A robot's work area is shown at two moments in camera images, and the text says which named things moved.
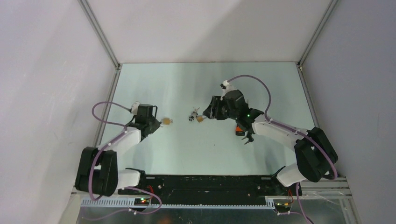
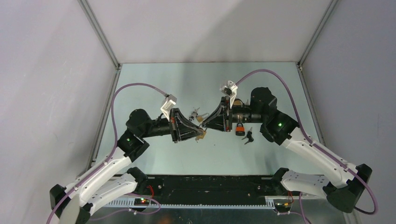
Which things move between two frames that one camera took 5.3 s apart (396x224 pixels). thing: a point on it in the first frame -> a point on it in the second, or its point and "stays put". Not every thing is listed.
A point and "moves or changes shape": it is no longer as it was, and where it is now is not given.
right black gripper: [211, 112] -> [218, 120]
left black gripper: [156, 124] -> [176, 118]
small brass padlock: [200, 118] stays put
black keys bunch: [249, 136] stays put
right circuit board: [283, 205] stays put
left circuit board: [141, 201] stays put
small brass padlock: [166, 121] moves or changes shape
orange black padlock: [239, 131] stays put
